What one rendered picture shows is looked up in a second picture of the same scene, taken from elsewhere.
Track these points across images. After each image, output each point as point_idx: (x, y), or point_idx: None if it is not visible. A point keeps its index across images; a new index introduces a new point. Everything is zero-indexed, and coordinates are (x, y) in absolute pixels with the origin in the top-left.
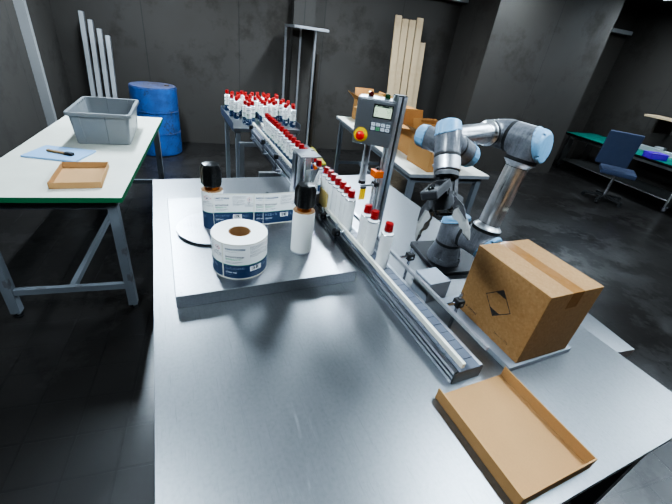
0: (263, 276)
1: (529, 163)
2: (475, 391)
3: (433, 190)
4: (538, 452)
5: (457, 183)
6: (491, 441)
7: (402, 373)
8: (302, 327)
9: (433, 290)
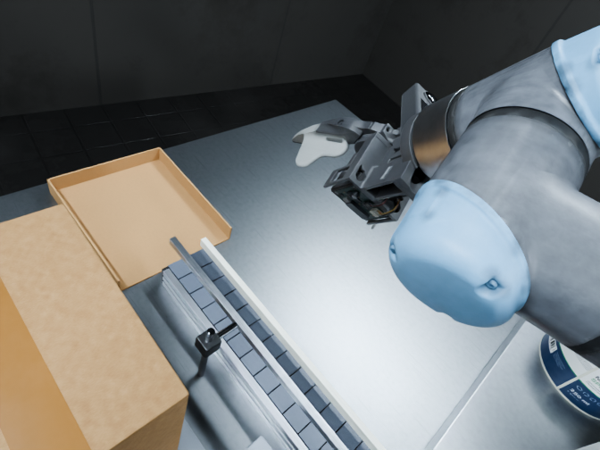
0: (531, 354)
1: None
2: (173, 254)
3: (422, 87)
4: (112, 197)
5: (390, 176)
6: (168, 201)
7: (272, 261)
8: (416, 299)
9: (265, 357)
